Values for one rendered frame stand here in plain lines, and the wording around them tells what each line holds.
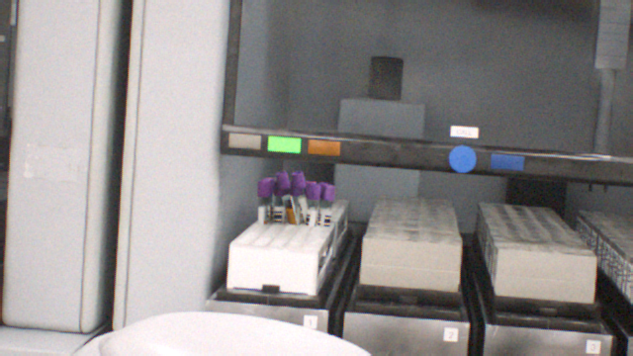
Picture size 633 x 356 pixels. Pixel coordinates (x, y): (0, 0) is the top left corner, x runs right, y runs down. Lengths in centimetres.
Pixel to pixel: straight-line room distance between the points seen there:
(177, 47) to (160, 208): 19
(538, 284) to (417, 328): 16
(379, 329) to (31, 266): 42
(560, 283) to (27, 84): 65
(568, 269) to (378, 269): 21
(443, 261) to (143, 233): 35
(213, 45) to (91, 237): 27
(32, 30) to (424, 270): 53
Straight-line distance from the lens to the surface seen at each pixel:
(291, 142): 149
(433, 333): 144
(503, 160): 149
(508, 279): 152
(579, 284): 152
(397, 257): 151
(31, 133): 158
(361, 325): 144
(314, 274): 148
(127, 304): 157
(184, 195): 154
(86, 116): 156
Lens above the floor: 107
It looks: 5 degrees down
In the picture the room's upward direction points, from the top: 4 degrees clockwise
